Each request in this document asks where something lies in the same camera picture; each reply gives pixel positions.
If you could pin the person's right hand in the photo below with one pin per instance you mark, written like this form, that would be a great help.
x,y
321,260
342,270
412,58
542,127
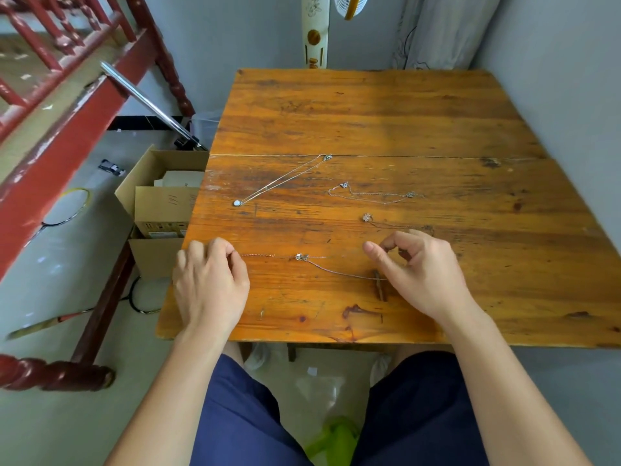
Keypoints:
x,y
427,276

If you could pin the person's left hand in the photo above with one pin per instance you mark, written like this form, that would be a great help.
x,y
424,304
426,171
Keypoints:
x,y
208,291

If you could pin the person's right thumb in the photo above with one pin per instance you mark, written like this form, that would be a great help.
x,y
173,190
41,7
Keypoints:
x,y
377,259

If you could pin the person's left thumb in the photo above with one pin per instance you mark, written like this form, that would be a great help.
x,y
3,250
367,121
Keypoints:
x,y
240,269

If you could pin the person's right forearm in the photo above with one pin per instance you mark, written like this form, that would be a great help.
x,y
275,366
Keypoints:
x,y
504,397

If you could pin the person's left forearm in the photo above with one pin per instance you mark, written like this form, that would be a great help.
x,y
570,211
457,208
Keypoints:
x,y
165,407

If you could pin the white shoe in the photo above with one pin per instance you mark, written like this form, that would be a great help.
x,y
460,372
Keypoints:
x,y
258,356
380,369

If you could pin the small closed cardboard box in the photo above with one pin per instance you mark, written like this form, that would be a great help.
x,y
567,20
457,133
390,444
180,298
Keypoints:
x,y
162,208

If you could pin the large open cardboard box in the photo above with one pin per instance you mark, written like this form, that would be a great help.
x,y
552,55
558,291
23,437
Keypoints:
x,y
155,162

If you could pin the clear plastic bag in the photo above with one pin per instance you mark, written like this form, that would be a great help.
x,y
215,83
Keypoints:
x,y
322,390

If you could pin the navy blue shorts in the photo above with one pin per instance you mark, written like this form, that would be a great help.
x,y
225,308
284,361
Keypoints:
x,y
242,422

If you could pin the small black clip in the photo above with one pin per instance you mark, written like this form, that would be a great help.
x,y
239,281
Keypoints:
x,y
111,167

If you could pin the yellow rimmed badminton racket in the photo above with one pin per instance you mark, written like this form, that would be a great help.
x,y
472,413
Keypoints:
x,y
77,211

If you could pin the green plastic stool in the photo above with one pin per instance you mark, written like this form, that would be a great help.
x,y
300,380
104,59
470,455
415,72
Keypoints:
x,y
337,439

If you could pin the chrome metal pole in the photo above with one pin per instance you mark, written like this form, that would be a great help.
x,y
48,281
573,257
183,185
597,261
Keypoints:
x,y
145,99

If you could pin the black badminton racket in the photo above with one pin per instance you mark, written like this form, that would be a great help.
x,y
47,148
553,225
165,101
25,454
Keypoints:
x,y
48,323

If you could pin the white curtain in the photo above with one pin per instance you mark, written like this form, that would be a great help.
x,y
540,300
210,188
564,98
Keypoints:
x,y
441,31

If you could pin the white floral fan stand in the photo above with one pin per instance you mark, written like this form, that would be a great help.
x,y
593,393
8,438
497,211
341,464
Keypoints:
x,y
314,29

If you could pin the white fan head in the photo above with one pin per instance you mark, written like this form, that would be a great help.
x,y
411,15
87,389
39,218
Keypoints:
x,y
350,4

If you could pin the woven bed mat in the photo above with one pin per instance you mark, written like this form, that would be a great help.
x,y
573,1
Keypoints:
x,y
39,106

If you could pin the red wooden bed frame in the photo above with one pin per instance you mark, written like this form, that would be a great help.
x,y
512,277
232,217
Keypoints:
x,y
58,155

